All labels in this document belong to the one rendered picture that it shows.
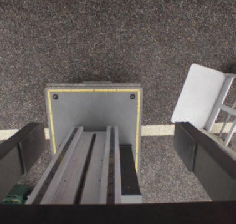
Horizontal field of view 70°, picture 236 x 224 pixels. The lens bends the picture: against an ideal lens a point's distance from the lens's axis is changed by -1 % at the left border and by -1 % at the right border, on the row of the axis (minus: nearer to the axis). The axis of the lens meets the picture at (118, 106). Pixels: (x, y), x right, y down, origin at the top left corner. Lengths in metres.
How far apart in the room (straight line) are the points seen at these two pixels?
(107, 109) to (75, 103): 0.23
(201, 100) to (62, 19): 1.40
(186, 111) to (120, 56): 0.80
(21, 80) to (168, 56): 1.30
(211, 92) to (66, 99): 1.27
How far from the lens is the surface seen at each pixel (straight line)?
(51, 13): 1.64
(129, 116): 1.27
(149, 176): 1.96
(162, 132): 1.72
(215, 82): 1.78
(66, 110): 1.30
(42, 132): 0.17
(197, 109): 1.76
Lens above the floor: 1.52
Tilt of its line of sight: 75 degrees down
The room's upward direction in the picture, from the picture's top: 176 degrees clockwise
